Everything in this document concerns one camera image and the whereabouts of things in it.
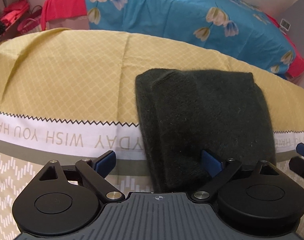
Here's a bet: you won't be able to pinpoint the dark green knit sweater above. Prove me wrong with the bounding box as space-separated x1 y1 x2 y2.
135 69 275 192

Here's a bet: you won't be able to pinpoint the beige patterned bed sheet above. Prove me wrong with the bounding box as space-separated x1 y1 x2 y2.
0 28 304 239

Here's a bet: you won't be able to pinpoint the grey box with label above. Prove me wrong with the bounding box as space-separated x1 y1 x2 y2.
277 0 304 58

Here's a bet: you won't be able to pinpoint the red bags on shelf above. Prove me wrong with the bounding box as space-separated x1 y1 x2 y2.
0 0 43 35

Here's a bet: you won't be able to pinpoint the blue floral quilt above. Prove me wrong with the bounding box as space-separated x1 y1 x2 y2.
85 0 296 75

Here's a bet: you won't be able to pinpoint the red blanket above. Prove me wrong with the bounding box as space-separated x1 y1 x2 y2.
40 0 86 30

